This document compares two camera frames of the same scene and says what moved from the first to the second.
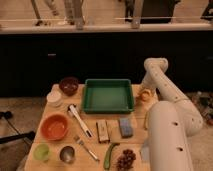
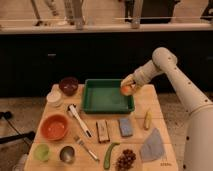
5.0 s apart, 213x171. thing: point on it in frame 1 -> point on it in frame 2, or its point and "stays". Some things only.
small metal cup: (67, 154) stays
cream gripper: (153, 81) -> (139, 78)
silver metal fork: (81, 142) stays
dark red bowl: (68, 85) stays
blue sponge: (126, 127) stays
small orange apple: (147, 96) -> (126, 90)
